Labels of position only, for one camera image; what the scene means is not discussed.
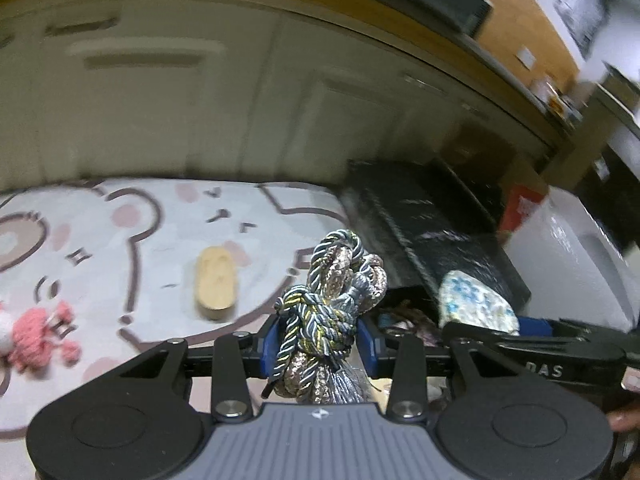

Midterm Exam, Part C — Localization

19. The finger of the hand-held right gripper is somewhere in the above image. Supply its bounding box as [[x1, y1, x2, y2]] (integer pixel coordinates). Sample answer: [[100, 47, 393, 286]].
[[442, 321, 627, 359], [517, 315, 640, 337]]

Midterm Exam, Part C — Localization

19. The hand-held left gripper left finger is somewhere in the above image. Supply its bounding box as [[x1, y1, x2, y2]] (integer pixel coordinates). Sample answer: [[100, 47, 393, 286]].
[[120, 317, 279, 423]]

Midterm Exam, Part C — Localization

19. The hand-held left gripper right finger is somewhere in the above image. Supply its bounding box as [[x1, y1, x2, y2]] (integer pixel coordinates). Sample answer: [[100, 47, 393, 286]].
[[358, 317, 501, 423]]

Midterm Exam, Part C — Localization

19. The floral fabric pouch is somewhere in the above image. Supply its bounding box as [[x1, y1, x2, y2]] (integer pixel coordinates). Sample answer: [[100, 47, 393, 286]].
[[437, 270, 521, 336]]

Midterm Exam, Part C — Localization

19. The grey gold rope bundle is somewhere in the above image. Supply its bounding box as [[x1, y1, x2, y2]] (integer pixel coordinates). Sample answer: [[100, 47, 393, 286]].
[[270, 229, 389, 407]]

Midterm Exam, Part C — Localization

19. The person's right hand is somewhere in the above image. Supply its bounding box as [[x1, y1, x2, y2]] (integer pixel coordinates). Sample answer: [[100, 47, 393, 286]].
[[607, 367, 640, 433]]

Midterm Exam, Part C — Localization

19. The oval wooden box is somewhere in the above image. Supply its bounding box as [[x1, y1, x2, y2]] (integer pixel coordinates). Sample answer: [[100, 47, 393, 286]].
[[195, 246, 240, 322]]

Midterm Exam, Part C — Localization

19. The red box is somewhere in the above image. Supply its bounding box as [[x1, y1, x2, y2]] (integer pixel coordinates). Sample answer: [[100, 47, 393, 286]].
[[499, 186, 549, 235]]

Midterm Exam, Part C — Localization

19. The black foam wrapped package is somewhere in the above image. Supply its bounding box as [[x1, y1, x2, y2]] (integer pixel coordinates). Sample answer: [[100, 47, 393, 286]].
[[345, 159, 532, 307]]

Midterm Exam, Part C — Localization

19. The brown cardboard box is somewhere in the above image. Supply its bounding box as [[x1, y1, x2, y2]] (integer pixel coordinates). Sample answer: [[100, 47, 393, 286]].
[[502, 155, 551, 198]]

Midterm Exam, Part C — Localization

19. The bear printed blanket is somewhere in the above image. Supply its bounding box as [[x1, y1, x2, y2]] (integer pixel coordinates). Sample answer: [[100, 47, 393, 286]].
[[0, 177, 353, 433]]

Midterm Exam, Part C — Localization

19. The pink crochet doll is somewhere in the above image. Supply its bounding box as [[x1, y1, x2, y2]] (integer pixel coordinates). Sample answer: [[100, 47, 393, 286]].
[[0, 300, 82, 374]]

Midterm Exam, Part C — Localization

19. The white cabinet door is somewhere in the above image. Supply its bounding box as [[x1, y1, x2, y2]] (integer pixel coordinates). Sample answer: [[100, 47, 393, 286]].
[[0, 7, 51, 193], [240, 15, 468, 192], [30, 0, 281, 182]]

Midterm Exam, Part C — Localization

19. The metal cabinet handle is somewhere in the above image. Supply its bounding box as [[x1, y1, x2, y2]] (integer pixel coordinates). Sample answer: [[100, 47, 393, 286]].
[[402, 74, 448, 94], [46, 16, 120, 37]]

